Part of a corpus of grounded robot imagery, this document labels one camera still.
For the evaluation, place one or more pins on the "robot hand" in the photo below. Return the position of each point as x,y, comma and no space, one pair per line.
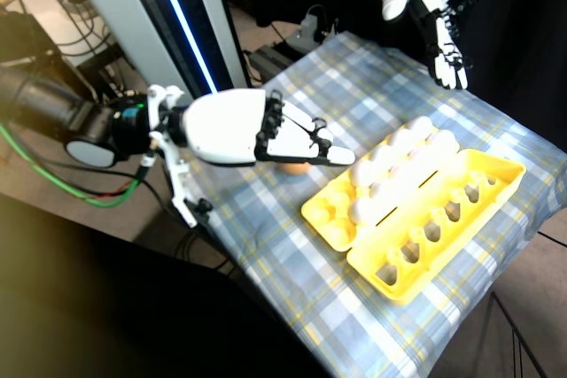
436,28
221,130

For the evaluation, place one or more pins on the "brown egg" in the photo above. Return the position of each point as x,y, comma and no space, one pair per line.
294,169

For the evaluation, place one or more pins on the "yellow plastic egg carton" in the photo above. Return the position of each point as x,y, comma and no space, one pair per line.
443,227

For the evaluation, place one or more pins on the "grey clamp device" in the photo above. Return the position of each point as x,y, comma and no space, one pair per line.
310,26

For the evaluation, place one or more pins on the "blue plaid tablecloth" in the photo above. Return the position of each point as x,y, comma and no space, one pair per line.
288,241

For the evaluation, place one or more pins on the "grey column with blue light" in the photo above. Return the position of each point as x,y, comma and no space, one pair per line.
133,19

